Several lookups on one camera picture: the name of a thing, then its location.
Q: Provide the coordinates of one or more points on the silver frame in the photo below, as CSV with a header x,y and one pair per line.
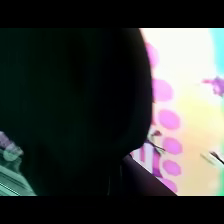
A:
x,y
13,183

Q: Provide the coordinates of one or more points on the black garment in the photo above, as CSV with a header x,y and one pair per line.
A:
x,y
76,106

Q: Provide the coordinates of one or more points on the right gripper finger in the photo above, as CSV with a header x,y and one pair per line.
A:
x,y
146,183

